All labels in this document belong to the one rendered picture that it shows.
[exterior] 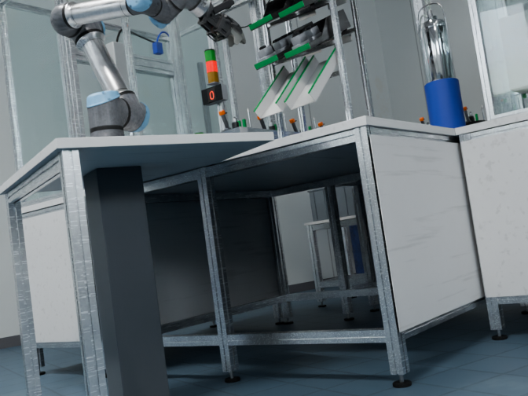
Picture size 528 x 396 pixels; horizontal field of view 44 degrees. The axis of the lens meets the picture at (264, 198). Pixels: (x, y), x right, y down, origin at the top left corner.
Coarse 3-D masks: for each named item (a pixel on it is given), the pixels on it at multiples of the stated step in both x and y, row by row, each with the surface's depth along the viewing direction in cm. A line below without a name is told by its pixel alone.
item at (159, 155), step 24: (72, 144) 176; (96, 144) 179; (120, 144) 183; (144, 144) 186; (168, 144) 190; (192, 144) 196; (216, 144) 202; (240, 144) 208; (264, 144) 215; (24, 168) 208; (96, 168) 217; (144, 168) 233; (168, 168) 241; (192, 168) 251; (0, 192) 246
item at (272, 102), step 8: (304, 64) 255; (280, 72) 264; (288, 72) 267; (296, 72) 252; (280, 80) 263; (288, 80) 262; (296, 80) 251; (272, 88) 259; (280, 88) 261; (288, 88) 247; (264, 96) 256; (272, 96) 259; (280, 96) 244; (264, 104) 255; (272, 104) 255; (280, 104) 243; (256, 112) 252; (264, 112) 254; (272, 112) 249
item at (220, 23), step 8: (208, 16) 235; (216, 16) 237; (224, 16) 238; (200, 24) 235; (208, 24) 236; (216, 24) 236; (224, 24) 237; (208, 32) 238; (216, 32) 236; (224, 32) 237; (216, 40) 241
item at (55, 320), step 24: (24, 216) 332; (48, 216) 317; (24, 240) 331; (48, 240) 318; (48, 264) 318; (48, 288) 319; (72, 288) 307; (48, 312) 320; (72, 312) 307; (48, 336) 320; (72, 336) 308
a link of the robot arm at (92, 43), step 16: (80, 32) 244; (96, 32) 245; (80, 48) 248; (96, 48) 244; (96, 64) 243; (112, 64) 244; (112, 80) 240; (128, 96) 238; (144, 112) 240; (128, 128) 236; (144, 128) 243
